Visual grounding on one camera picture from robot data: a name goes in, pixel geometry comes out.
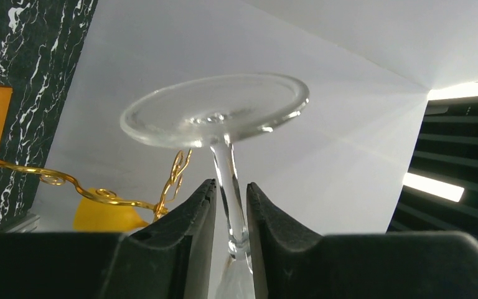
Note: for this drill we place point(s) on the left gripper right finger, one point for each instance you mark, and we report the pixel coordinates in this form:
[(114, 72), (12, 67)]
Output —
[(290, 260)]

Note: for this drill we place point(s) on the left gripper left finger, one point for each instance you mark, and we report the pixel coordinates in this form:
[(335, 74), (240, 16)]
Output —
[(168, 259)]

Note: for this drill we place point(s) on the orange plastic wine glass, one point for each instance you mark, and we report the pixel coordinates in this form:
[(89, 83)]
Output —
[(94, 216)]

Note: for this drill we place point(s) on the clear wine glass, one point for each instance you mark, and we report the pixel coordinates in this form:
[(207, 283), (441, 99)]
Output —
[(215, 113)]

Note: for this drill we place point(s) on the gold wire wine glass rack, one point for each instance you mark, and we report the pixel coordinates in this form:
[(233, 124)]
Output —
[(105, 196)]

